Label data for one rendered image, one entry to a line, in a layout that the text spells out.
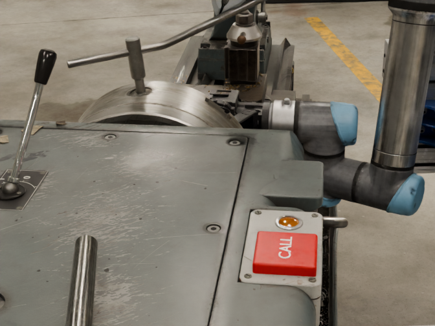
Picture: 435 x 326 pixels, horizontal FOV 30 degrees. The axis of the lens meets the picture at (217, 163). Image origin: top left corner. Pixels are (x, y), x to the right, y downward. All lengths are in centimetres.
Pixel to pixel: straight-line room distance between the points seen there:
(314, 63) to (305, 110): 352
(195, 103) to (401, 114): 36
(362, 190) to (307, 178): 50
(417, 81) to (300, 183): 49
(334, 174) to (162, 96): 38
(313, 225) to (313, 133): 59
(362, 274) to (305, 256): 222
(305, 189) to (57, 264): 29
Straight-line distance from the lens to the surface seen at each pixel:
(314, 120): 142
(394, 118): 138
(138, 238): 83
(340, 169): 145
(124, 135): 105
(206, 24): 122
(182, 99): 122
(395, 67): 137
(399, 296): 291
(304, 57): 504
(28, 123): 94
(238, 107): 147
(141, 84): 123
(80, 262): 76
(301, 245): 79
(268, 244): 79
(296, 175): 94
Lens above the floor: 170
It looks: 27 degrees down
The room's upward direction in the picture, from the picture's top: 1 degrees counter-clockwise
